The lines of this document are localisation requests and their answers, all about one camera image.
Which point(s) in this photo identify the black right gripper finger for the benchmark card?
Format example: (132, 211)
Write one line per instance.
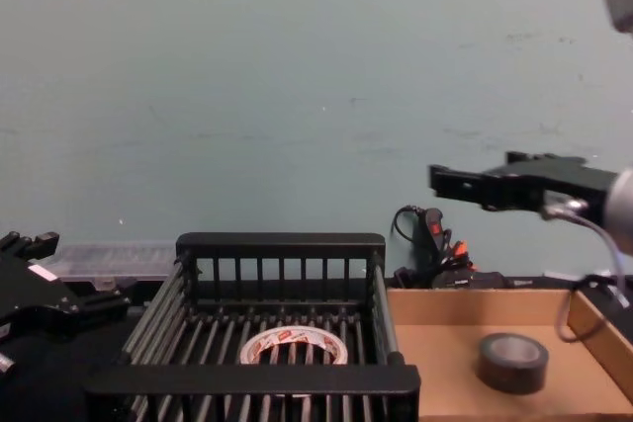
(470, 191)
(460, 174)

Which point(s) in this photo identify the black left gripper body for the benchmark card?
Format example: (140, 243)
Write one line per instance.
(29, 303)

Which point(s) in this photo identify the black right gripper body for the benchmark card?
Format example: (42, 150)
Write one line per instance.
(559, 177)

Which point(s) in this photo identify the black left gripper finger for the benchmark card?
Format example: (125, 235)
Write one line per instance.
(42, 244)
(99, 306)

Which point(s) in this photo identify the silver tape roll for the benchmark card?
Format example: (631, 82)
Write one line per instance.
(514, 367)

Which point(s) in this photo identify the clear plastic case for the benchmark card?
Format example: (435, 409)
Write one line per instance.
(114, 261)

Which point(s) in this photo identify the black rack with steel bars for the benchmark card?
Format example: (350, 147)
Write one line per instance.
(247, 385)

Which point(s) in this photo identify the shallow brown cardboard tray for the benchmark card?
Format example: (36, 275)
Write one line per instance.
(445, 367)

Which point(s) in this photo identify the white tape roll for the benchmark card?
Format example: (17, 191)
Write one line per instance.
(297, 340)

